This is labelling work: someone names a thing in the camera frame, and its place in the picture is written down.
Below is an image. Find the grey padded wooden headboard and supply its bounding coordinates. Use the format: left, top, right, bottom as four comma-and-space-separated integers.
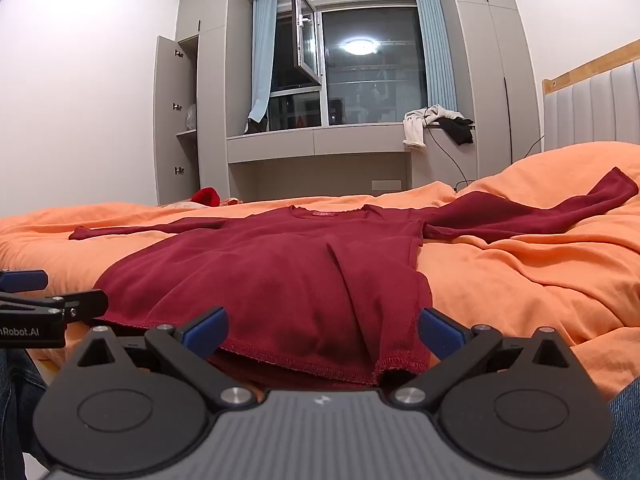
542, 40, 640, 153

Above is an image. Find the black garment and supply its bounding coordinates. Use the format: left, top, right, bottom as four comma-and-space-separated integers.
437, 117, 475, 146

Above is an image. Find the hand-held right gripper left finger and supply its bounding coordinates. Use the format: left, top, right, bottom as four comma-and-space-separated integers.
75, 306, 258, 411

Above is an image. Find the white garment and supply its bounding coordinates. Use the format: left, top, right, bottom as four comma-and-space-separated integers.
402, 104, 464, 152

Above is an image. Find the dark red long-sleeve shirt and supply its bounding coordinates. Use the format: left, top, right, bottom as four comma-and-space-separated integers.
69, 166, 640, 391

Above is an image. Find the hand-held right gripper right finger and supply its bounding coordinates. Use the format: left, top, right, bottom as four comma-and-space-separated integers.
390, 307, 572, 410

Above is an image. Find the patterned bed sheet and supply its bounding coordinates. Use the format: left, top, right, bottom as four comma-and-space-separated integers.
161, 198, 247, 212

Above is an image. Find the person's left leg in jeans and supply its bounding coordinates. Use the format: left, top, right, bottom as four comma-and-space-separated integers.
0, 348, 52, 480

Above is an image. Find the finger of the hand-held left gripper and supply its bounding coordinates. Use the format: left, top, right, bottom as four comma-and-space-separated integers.
0, 269, 50, 292
0, 288, 110, 328

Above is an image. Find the grey wall cabinet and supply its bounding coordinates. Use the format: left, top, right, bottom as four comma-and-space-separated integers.
152, 35, 200, 207

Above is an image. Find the light blue curtain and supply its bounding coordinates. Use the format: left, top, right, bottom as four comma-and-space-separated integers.
412, 0, 459, 114
246, 0, 279, 123

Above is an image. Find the grey open wardrobe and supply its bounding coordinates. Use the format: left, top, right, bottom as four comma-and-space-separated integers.
175, 0, 232, 204

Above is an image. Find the open window sash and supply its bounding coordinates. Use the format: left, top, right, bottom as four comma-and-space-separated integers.
292, 0, 327, 84

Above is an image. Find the grey window bench cabinet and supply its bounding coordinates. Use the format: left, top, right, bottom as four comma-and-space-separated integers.
226, 124, 479, 194

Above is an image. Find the grey closed wardrobe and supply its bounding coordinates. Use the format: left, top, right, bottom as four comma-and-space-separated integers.
442, 0, 539, 184

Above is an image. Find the bright red cloth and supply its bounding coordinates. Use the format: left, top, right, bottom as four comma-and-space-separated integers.
192, 187, 222, 208

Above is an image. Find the person's right leg in jeans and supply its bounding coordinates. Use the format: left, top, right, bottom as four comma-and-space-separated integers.
606, 376, 640, 480

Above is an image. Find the person's leg in jeans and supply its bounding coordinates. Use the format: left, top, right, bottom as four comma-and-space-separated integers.
0, 348, 52, 480
606, 376, 640, 480

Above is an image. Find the large glass window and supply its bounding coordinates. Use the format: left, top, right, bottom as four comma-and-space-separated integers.
267, 4, 432, 130

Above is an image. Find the orange blanket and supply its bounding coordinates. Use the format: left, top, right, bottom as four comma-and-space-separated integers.
0, 141, 640, 401

